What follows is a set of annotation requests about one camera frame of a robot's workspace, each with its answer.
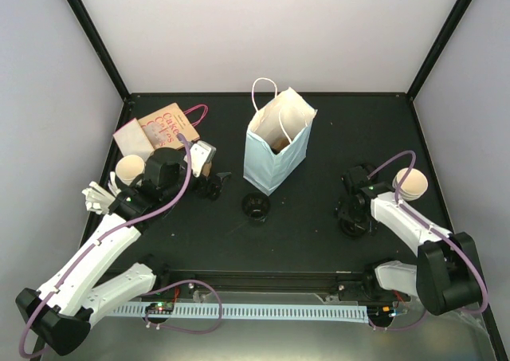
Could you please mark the light blue slotted cable duct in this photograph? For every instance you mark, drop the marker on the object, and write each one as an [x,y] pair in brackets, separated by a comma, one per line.
[295,312]

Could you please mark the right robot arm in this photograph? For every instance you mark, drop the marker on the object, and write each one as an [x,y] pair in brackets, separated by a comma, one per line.
[446,275]

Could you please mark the right paper cup stack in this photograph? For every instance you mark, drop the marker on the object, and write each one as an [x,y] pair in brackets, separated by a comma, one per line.
[413,187]

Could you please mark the black frame post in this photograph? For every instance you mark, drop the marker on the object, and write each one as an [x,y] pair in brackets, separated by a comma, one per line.
[440,42]
[86,23]

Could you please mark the brown pulp cup carrier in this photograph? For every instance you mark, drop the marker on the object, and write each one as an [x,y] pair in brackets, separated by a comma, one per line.
[281,143]

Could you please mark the light blue paper bag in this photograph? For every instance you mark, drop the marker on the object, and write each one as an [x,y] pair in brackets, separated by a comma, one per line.
[276,139]

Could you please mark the black left frame post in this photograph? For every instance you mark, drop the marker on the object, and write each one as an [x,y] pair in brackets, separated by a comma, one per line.
[86,23]

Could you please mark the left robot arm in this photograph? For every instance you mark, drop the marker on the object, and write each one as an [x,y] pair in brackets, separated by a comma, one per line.
[63,310]

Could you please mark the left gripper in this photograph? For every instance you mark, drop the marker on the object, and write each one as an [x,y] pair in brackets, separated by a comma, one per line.
[213,186]

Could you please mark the brown Cakes paper bag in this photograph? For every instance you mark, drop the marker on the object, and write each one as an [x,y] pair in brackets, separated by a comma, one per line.
[163,126]

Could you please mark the white pink-edged napkin pack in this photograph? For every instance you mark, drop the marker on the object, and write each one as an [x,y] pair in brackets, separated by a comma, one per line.
[132,140]

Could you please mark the black right frame post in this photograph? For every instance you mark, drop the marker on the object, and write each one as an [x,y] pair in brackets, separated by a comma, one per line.
[440,42]

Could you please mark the left paper cup stack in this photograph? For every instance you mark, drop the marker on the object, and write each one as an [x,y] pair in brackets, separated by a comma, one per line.
[128,168]

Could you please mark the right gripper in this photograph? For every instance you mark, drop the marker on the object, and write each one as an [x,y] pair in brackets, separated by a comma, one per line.
[352,221]

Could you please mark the paper cup stack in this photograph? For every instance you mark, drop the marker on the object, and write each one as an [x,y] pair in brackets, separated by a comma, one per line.
[128,168]
[413,187]

